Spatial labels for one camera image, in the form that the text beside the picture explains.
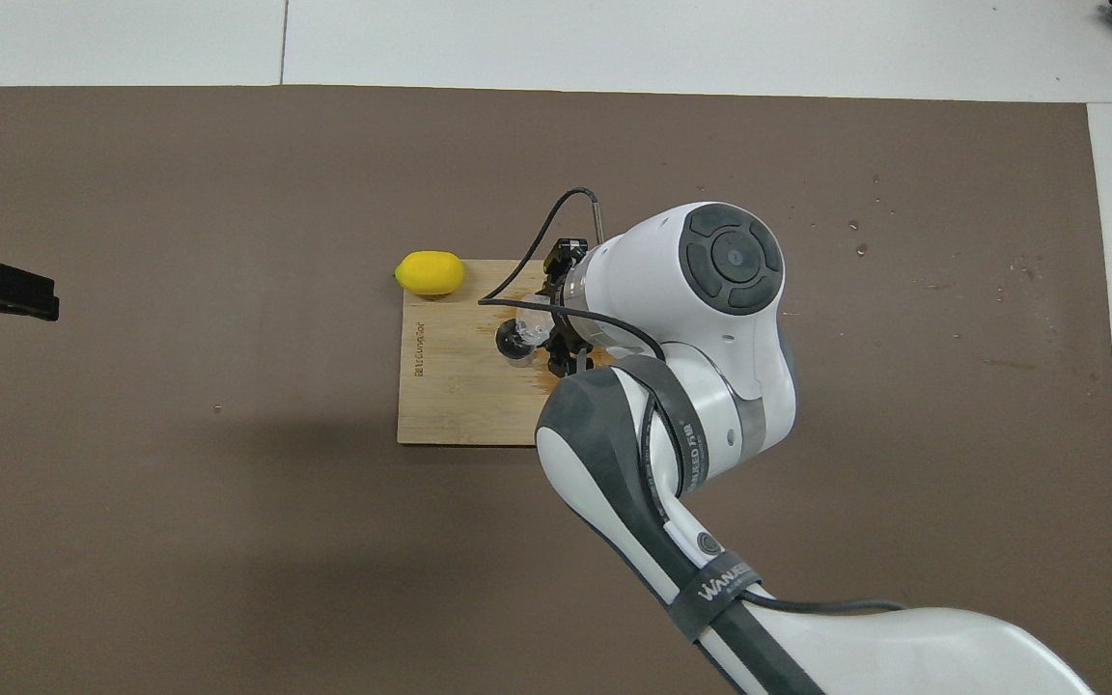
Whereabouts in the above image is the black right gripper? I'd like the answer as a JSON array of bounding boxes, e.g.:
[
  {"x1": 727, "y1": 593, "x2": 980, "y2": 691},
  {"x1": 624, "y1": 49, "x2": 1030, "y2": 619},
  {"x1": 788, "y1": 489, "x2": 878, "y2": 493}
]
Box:
[{"x1": 539, "y1": 237, "x2": 598, "y2": 379}]

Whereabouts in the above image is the clear glass cup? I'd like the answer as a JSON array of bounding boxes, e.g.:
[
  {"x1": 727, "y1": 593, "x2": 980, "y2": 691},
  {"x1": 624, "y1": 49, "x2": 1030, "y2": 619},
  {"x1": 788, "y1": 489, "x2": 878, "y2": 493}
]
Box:
[{"x1": 514, "y1": 301, "x2": 559, "y2": 350}]

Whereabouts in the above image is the steel jigger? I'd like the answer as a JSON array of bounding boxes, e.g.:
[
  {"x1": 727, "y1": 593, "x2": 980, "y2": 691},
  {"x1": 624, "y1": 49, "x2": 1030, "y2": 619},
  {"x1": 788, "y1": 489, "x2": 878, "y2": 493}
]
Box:
[{"x1": 495, "y1": 319, "x2": 538, "y2": 370}]

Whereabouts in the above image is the yellow lemon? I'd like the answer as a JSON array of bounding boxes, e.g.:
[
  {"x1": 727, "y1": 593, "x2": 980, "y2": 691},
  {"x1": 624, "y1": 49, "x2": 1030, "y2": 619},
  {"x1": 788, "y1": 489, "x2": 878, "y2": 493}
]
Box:
[{"x1": 394, "y1": 250, "x2": 467, "y2": 296}]

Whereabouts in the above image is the wooden cutting board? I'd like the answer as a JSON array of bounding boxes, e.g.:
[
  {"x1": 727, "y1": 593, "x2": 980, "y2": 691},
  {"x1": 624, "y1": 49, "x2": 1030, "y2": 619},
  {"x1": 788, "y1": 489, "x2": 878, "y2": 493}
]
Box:
[{"x1": 397, "y1": 259, "x2": 576, "y2": 448}]

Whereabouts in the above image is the brown table mat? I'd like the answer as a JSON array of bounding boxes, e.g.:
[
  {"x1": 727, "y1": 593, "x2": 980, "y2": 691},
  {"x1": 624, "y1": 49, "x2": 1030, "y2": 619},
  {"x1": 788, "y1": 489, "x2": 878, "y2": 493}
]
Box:
[{"x1": 0, "y1": 85, "x2": 1112, "y2": 695}]

